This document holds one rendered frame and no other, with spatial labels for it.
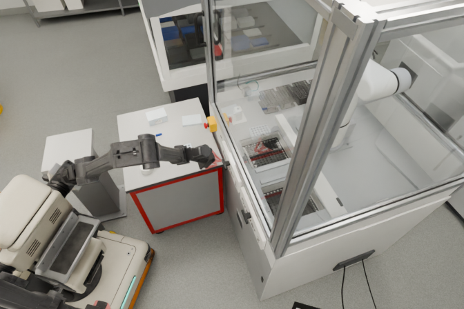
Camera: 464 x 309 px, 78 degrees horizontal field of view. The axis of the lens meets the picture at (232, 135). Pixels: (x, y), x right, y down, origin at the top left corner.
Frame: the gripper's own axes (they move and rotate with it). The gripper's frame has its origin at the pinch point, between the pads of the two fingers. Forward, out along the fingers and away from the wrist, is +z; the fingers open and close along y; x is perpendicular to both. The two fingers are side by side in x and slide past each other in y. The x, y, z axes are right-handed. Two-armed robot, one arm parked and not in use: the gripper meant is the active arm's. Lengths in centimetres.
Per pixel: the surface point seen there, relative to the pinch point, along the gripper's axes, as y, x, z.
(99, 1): -117, 395, 8
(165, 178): -36.5, 13.9, -4.1
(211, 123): -2.3, 33.5, 9.8
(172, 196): -52, 14, 12
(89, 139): -66, 58, -34
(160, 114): -29, 61, -3
